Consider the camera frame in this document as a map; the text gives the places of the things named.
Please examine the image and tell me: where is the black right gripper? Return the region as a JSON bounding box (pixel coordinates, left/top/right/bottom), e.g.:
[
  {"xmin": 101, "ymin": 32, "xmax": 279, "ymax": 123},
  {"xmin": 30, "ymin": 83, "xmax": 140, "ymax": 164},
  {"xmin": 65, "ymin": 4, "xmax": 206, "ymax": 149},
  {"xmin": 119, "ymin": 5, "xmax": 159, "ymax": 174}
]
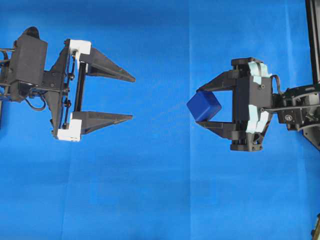
[{"xmin": 196, "ymin": 57, "xmax": 273, "ymax": 152}]

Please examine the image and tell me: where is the blue table mat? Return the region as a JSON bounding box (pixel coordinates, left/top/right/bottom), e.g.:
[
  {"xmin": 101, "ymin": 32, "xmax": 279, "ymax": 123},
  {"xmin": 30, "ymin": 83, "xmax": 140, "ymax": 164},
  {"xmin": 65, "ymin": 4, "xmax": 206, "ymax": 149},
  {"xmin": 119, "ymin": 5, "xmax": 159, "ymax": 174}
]
[{"xmin": 0, "ymin": 0, "xmax": 320, "ymax": 240}]

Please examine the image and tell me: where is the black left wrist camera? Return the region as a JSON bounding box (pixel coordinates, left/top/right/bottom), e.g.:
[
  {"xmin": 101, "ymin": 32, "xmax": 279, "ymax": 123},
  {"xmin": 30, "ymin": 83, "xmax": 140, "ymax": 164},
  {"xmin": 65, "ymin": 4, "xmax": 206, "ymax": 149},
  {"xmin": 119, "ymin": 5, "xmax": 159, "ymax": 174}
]
[{"xmin": 7, "ymin": 26, "xmax": 48, "ymax": 103}]

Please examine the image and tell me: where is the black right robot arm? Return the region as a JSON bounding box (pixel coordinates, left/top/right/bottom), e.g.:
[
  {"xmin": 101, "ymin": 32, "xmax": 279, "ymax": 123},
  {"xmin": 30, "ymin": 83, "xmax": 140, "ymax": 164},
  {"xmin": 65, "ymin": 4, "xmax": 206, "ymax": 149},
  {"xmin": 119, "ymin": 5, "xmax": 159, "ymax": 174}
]
[{"xmin": 197, "ymin": 57, "xmax": 320, "ymax": 152}]

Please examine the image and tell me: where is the black aluminium frame rail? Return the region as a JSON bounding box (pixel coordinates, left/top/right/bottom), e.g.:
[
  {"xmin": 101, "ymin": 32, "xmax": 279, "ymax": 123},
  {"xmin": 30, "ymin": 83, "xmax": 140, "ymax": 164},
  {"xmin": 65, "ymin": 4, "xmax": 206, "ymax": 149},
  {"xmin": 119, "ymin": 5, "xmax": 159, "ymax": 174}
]
[{"xmin": 305, "ymin": 0, "xmax": 320, "ymax": 84}]

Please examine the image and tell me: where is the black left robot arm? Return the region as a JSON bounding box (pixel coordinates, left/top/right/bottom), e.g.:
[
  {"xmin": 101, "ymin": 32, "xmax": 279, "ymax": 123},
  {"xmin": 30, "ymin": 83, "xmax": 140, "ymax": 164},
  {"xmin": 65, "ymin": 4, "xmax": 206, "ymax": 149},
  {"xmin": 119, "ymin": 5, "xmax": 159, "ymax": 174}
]
[{"xmin": 0, "ymin": 35, "xmax": 136, "ymax": 142}]

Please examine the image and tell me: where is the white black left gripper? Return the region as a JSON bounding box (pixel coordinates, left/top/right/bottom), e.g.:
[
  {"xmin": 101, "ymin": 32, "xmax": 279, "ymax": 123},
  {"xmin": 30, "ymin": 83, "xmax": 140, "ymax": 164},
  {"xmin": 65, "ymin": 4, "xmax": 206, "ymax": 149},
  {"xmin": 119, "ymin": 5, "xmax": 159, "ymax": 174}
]
[{"xmin": 43, "ymin": 39, "xmax": 136, "ymax": 142}]

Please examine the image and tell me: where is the blue block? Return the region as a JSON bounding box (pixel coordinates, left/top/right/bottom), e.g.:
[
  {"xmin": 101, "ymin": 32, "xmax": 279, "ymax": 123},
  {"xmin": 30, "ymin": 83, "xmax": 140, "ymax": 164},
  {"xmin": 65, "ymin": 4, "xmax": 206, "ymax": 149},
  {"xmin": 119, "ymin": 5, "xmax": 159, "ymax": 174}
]
[{"xmin": 186, "ymin": 91, "xmax": 222, "ymax": 122}]

